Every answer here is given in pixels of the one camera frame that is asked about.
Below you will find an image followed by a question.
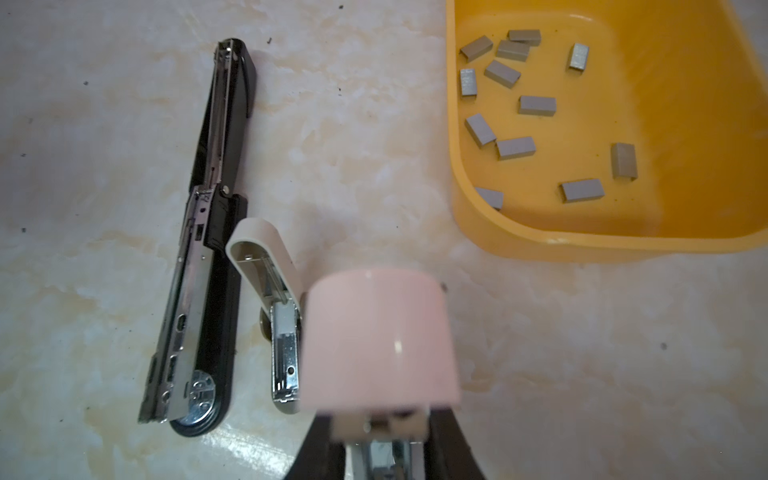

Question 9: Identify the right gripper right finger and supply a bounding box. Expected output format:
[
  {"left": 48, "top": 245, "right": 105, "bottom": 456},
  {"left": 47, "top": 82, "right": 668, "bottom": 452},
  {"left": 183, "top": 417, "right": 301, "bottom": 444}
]
[{"left": 424, "top": 409, "right": 485, "bottom": 480}]

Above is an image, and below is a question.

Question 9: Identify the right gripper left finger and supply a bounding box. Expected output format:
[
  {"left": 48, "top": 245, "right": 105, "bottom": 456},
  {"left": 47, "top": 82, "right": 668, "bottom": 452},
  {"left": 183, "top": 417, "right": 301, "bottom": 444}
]
[{"left": 284, "top": 415, "right": 346, "bottom": 480}]

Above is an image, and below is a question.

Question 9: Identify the black stapler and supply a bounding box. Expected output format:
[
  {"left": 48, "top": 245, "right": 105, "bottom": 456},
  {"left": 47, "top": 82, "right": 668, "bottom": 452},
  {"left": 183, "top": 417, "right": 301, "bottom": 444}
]
[{"left": 138, "top": 38, "right": 257, "bottom": 437}]

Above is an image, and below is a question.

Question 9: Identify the yellow plastic tray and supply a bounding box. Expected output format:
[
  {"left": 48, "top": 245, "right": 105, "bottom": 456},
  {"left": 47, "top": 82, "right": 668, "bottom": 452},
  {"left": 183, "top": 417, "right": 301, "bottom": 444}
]
[{"left": 446, "top": 1, "right": 767, "bottom": 263}]

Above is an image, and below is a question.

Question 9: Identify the staple strip in tray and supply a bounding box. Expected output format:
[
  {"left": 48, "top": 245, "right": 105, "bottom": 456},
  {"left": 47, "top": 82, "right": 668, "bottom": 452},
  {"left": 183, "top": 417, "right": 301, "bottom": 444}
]
[
  {"left": 560, "top": 178, "right": 605, "bottom": 203},
  {"left": 484, "top": 60, "right": 521, "bottom": 89},
  {"left": 611, "top": 142, "right": 638, "bottom": 181},
  {"left": 496, "top": 136, "right": 536, "bottom": 160},
  {"left": 568, "top": 43, "right": 590, "bottom": 72},
  {"left": 518, "top": 95, "right": 557, "bottom": 116},
  {"left": 507, "top": 29, "right": 542, "bottom": 46},
  {"left": 496, "top": 39, "right": 530, "bottom": 62},
  {"left": 465, "top": 113, "right": 497, "bottom": 148},
  {"left": 459, "top": 68, "right": 478, "bottom": 98},
  {"left": 460, "top": 36, "right": 494, "bottom": 62}
]

